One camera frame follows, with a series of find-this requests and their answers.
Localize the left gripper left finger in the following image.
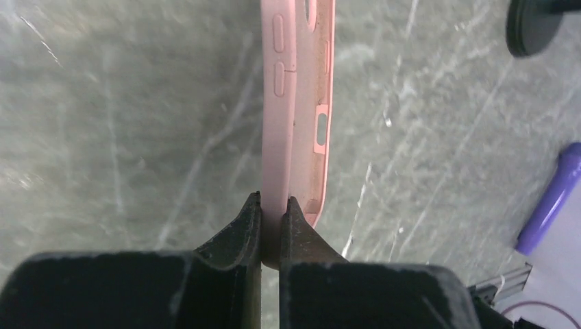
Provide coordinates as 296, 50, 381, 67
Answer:
1, 193, 261, 328

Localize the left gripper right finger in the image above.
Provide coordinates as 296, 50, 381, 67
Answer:
280, 197, 480, 328

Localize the pink phone case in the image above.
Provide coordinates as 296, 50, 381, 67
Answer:
260, 1, 336, 269

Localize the purple microphone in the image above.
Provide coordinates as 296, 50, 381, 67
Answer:
515, 142, 580, 256

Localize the black microphone stand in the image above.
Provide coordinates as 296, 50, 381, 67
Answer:
506, 0, 580, 58

